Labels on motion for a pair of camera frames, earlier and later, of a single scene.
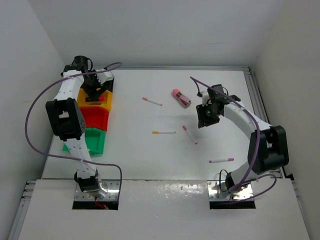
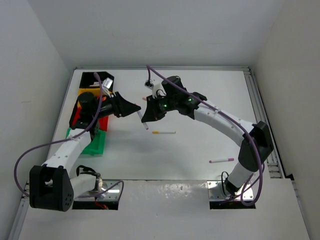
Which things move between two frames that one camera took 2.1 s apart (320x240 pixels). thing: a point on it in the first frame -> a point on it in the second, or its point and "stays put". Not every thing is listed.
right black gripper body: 207,115 -> 168,103
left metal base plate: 109,191 stays put
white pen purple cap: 229,159 stays put
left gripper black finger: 93,92 -> 125,107
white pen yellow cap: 164,132 stays put
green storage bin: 95,140 stays put
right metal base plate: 217,190 stays put
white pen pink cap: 185,129 -> 144,123
